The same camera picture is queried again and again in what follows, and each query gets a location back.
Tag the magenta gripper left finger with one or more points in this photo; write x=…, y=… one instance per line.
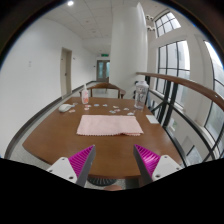
x=75, y=168

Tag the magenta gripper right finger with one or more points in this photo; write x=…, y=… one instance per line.
x=152, y=166

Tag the pink towel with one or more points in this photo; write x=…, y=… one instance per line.
x=109, y=125

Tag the white card on table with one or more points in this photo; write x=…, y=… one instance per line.
x=152, y=119

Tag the wooden handrail with railing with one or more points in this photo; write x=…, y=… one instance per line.
x=191, y=114

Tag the pink-label sanitizer bottle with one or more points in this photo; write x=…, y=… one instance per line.
x=85, y=95

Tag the clear water bottle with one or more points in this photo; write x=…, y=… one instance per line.
x=141, y=94

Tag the wooden chair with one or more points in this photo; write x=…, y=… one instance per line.
x=107, y=86

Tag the grey double door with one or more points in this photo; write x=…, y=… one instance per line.
x=103, y=69

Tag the wooden side door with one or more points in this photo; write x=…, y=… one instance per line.
x=65, y=72

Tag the green exit sign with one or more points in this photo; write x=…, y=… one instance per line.
x=104, y=55

